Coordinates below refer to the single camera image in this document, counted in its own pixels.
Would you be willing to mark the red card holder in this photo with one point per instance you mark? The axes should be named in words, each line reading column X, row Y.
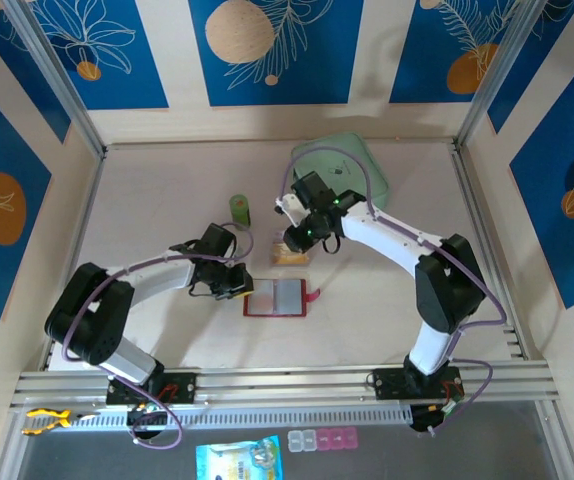
column 287, row 297

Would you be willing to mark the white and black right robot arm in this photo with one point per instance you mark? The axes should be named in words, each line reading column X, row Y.
column 392, row 240

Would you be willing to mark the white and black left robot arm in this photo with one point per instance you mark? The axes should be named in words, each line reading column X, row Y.
column 162, row 277

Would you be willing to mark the green cylindrical can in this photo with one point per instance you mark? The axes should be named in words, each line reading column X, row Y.
column 239, row 212

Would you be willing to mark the mint green zip pouch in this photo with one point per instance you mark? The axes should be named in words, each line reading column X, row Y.
column 357, row 160

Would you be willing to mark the clear and pink pill organizer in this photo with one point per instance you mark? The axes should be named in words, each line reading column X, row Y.
column 322, row 440

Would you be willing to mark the blue snack bag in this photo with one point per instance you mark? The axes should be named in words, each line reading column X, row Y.
column 237, row 460

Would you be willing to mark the aluminium mounting rail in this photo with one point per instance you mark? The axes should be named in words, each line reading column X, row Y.
column 292, row 385

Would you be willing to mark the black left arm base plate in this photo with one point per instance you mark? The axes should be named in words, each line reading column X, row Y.
column 187, row 387

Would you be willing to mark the aluminium table side rail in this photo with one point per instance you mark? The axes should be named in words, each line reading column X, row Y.
column 67, row 300
column 488, row 250

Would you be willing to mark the black under-rail mount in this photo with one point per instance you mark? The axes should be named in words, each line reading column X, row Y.
column 422, row 422
column 147, row 425

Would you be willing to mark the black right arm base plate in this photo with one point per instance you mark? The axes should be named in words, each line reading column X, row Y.
column 387, row 385

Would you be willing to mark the aluminium frame post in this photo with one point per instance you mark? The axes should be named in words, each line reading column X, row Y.
column 494, row 75
column 58, row 75

